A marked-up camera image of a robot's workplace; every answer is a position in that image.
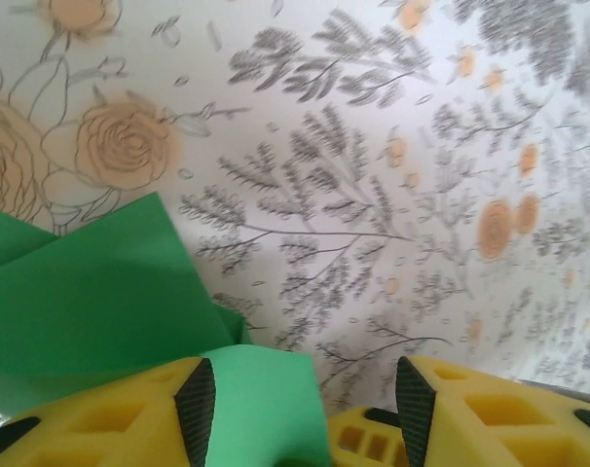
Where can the floral patterned table cover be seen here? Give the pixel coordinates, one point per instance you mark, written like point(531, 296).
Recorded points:
point(324, 146)

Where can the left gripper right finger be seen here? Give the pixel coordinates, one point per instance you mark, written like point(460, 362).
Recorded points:
point(509, 428)

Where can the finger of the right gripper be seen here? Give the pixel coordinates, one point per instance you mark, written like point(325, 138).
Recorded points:
point(363, 442)

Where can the green square paper sheet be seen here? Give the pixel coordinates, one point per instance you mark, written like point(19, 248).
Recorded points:
point(81, 301)

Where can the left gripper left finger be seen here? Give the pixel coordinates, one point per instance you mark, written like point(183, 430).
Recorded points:
point(105, 433)

